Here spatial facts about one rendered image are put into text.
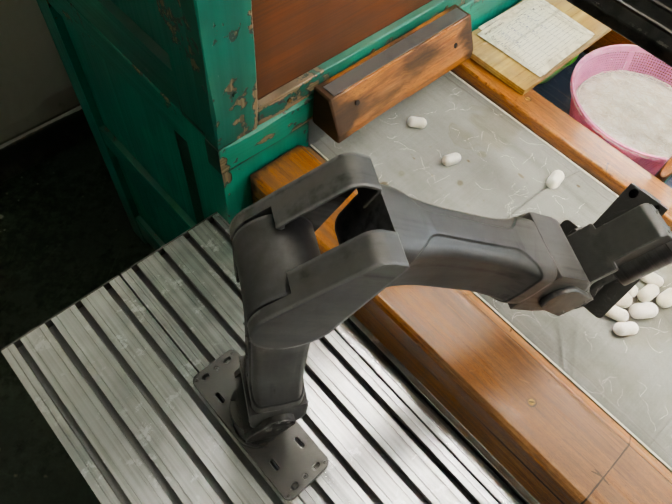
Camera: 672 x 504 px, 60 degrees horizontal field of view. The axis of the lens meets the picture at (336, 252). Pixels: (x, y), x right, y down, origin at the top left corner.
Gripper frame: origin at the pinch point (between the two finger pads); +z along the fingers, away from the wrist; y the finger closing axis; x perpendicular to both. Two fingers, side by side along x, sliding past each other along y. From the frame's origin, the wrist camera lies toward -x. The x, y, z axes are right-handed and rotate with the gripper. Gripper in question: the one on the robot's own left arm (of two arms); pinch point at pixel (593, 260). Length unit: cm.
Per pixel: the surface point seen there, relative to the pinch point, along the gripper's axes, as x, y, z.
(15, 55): 53, 136, 10
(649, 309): 1.5, -9.2, 6.5
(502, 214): 4.2, 13.8, 6.7
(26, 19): 43, 136, 9
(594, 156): -9.2, 10.8, 18.7
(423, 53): -7.3, 37.7, 3.9
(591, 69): -20.0, 23.5, 35.5
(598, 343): 8.2, -7.5, 1.9
